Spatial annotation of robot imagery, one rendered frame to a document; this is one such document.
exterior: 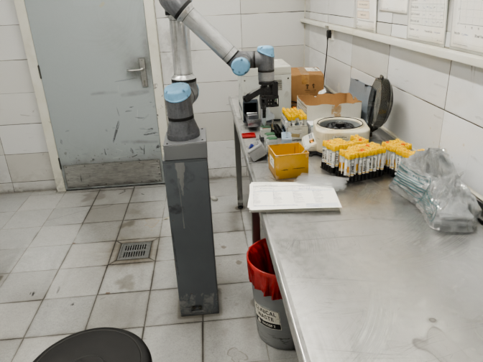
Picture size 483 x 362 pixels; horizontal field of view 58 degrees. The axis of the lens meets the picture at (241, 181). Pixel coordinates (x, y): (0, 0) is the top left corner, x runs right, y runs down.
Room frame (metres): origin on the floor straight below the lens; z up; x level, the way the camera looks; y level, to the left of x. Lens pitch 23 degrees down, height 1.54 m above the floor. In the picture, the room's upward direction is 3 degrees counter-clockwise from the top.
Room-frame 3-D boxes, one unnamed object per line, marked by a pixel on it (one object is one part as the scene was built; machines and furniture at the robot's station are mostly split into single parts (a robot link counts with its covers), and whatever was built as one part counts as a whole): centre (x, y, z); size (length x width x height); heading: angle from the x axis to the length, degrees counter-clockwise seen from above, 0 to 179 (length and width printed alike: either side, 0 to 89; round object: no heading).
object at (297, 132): (2.13, -0.28, 0.91); 0.20 x 0.10 x 0.07; 4
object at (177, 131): (1.92, 0.26, 1.00); 0.15 x 0.15 x 0.10
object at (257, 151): (1.77, -0.09, 0.92); 0.13 x 0.07 x 0.08; 94
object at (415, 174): (1.35, -0.63, 0.97); 0.26 x 0.17 x 0.19; 18
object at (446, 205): (1.19, -0.63, 0.94); 0.20 x 0.17 x 0.14; 167
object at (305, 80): (2.93, -0.44, 0.97); 0.31 x 0.23 x 0.18; 177
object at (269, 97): (2.01, -0.14, 1.11); 0.09 x 0.08 x 0.12; 94
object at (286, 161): (1.62, -0.19, 0.93); 0.13 x 0.13 x 0.10; 9
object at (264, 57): (2.01, -0.13, 1.27); 0.09 x 0.08 x 0.11; 84
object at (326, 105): (2.24, -0.47, 0.95); 0.29 x 0.25 x 0.15; 94
